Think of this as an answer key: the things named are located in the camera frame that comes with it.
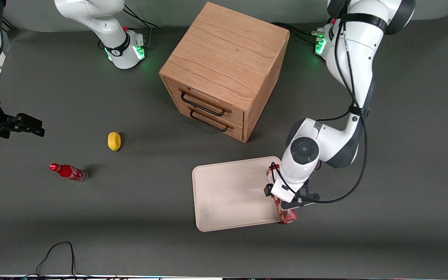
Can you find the black base cables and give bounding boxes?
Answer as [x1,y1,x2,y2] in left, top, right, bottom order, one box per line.
[122,4,160,50]
[271,9,340,46]

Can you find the black right base cables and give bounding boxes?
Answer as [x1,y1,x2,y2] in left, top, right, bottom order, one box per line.
[122,4,160,50]

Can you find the yellow lemon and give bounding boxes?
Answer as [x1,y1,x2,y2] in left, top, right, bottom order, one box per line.
[107,132,121,151]

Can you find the red cookie box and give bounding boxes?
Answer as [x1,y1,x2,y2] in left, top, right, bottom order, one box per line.
[267,164,298,225]

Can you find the black left base cables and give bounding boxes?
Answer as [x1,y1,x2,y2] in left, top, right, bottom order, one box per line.
[271,9,340,46]

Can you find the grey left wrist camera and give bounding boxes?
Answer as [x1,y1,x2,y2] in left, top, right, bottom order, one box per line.
[280,182,321,211]

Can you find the wooden drawer cabinet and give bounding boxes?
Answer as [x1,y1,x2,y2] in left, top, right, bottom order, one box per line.
[159,2,291,143]

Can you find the black looped table cable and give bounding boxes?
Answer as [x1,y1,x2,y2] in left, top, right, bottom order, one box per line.
[22,241,92,279]

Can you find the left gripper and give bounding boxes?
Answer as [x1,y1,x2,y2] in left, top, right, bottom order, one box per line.
[263,171,308,203]

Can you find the black metal drawer handle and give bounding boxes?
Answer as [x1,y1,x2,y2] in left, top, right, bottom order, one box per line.
[189,108,231,132]
[180,91,227,117]

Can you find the white plastic tray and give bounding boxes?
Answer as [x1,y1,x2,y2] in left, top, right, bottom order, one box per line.
[192,156,284,232]

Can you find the red cola bottle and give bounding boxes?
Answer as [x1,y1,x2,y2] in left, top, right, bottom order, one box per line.
[49,163,89,182]

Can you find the wooden drawer front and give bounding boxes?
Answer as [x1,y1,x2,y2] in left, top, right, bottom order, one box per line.
[163,76,245,127]
[175,104,245,142]

